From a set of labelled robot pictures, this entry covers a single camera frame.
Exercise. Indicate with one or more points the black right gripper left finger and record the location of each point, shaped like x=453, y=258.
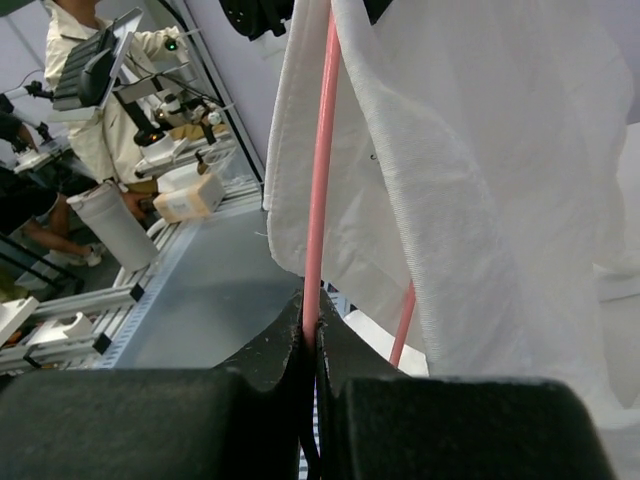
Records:
x=237, y=420

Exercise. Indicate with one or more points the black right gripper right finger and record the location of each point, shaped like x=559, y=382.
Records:
x=376, y=422

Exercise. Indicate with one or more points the white shirt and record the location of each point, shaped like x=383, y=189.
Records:
x=474, y=159

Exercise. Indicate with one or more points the pink wire hanger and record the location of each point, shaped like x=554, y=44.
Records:
x=320, y=185

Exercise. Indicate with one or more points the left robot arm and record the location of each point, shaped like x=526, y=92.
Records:
x=254, y=18

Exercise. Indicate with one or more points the cardboard box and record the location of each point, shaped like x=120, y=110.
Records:
x=200, y=199

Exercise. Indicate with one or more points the white cylindrical bottle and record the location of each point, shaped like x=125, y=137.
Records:
x=104, y=211

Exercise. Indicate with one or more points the laptop on stand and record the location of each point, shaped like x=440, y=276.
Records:
x=82, y=68

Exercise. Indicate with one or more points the aluminium mounting rail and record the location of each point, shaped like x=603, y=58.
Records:
x=91, y=329

